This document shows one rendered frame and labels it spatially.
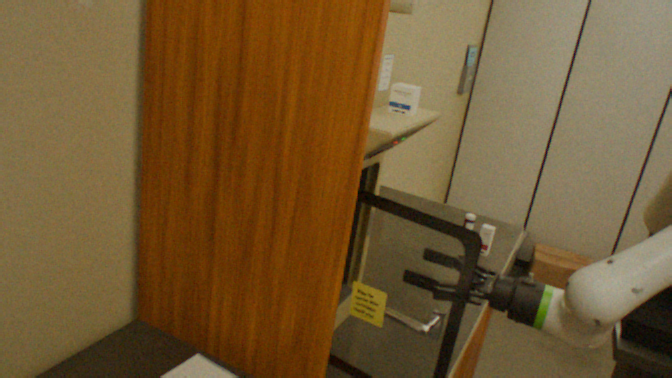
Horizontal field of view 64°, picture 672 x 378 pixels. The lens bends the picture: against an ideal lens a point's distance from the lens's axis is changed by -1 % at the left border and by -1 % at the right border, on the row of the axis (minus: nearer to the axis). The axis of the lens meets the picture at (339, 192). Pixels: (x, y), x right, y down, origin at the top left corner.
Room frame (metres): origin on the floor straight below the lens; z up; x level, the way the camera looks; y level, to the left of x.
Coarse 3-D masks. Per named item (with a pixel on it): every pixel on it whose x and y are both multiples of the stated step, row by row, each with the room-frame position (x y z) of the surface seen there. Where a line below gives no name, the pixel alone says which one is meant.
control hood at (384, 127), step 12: (384, 108) 1.18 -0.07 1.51; (420, 108) 1.25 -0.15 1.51; (372, 120) 1.03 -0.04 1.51; (384, 120) 1.05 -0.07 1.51; (396, 120) 1.07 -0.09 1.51; (408, 120) 1.09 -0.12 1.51; (420, 120) 1.11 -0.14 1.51; (432, 120) 1.18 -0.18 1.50; (372, 132) 0.96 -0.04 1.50; (384, 132) 0.96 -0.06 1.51; (396, 132) 0.97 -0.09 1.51; (408, 132) 1.06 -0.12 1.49; (372, 144) 0.96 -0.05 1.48; (384, 144) 0.97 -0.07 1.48; (396, 144) 1.20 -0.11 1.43
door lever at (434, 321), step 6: (384, 312) 0.85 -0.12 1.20; (390, 312) 0.85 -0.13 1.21; (396, 312) 0.85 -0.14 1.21; (390, 318) 0.85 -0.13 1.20; (396, 318) 0.84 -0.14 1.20; (402, 318) 0.84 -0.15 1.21; (408, 318) 0.84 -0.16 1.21; (432, 318) 0.85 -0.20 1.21; (438, 318) 0.85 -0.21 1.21; (402, 324) 0.83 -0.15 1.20; (408, 324) 0.83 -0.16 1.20; (414, 324) 0.82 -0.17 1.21; (420, 324) 0.82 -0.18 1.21; (432, 324) 0.84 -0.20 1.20; (438, 324) 0.85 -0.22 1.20; (414, 330) 0.82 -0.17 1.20; (420, 330) 0.81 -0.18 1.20; (426, 330) 0.81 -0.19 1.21
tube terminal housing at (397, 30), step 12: (396, 24) 1.20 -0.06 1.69; (408, 24) 1.27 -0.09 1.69; (396, 36) 1.22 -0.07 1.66; (384, 48) 1.16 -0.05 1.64; (396, 48) 1.23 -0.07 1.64; (396, 60) 1.24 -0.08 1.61; (396, 72) 1.25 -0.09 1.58; (384, 96) 1.21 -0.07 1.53; (372, 108) 1.16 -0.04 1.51; (384, 156) 1.28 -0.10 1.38; (372, 168) 1.29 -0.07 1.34; (372, 180) 1.29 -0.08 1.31; (372, 192) 1.29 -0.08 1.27
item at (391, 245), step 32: (352, 224) 0.96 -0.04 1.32; (384, 224) 0.93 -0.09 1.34; (416, 224) 0.89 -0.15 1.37; (448, 224) 0.86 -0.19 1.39; (352, 256) 0.95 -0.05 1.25; (384, 256) 0.92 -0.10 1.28; (416, 256) 0.89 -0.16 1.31; (448, 256) 0.86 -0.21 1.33; (352, 288) 0.95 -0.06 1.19; (384, 288) 0.91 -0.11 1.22; (416, 288) 0.88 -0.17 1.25; (448, 288) 0.85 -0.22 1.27; (352, 320) 0.94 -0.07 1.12; (384, 320) 0.91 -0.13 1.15; (416, 320) 0.87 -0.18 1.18; (448, 320) 0.84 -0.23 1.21; (352, 352) 0.93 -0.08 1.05; (384, 352) 0.90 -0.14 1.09; (416, 352) 0.87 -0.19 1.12; (448, 352) 0.84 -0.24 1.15
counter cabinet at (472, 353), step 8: (488, 312) 1.94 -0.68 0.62; (488, 320) 2.06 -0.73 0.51; (480, 328) 1.78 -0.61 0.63; (472, 336) 1.61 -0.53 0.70; (480, 336) 1.88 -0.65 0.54; (472, 344) 1.67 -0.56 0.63; (480, 344) 1.98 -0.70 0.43; (464, 352) 1.50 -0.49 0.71; (472, 352) 1.77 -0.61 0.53; (480, 352) 2.11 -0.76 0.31; (464, 360) 1.57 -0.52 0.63; (472, 360) 1.87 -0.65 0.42; (464, 368) 1.63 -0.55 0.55; (472, 368) 1.96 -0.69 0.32; (456, 376) 1.45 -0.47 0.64; (464, 376) 1.71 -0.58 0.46; (472, 376) 2.08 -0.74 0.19
